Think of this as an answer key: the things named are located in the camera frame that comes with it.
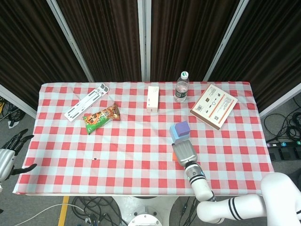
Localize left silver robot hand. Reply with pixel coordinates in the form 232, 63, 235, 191
0, 129, 38, 182

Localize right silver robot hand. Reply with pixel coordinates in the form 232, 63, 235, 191
172, 140, 198, 167

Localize purple block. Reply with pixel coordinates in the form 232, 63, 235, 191
175, 121, 191, 137

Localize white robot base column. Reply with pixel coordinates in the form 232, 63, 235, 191
112, 196, 179, 226

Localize blue block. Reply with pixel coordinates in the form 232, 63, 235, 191
169, 124, 190, 144

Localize flat orange white product box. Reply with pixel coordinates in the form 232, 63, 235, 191
190, 84, 238, 130

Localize clear plastic water bottle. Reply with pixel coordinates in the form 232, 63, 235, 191
174, 71, 190, 103

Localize white rectangular carton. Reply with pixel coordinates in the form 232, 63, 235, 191
146, 86, 160, 113

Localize red white checkered tablecloth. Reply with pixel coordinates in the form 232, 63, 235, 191
13, 81, 278, 202

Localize green snack bag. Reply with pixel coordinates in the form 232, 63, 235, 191
82, 102, 121, 135

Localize white folding laptop stand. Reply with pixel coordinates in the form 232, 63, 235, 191
64, 83, 110, 122

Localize black foot pedal unit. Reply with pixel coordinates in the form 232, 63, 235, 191
269, 147, 301, 162

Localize dark brown corrugated panel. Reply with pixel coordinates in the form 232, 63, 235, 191
56, 0, 143, 82
0, 0, 89, 110
208, 0, 301, 113
150, 0, 240, 82

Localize black floor cable bundle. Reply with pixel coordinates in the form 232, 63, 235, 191
70, 196, 127, 226
0, 96, 26, 129
263, 96, 301, 142

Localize white floor cable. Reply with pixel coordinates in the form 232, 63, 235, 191
14, 203, 85, 226

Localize grey metal partition post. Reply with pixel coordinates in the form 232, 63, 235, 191
46, 0, 95, 82
137, 0, 151, 82
0, 84, 38, 118
202, 0, 250, 82
259, 83, 301, 118

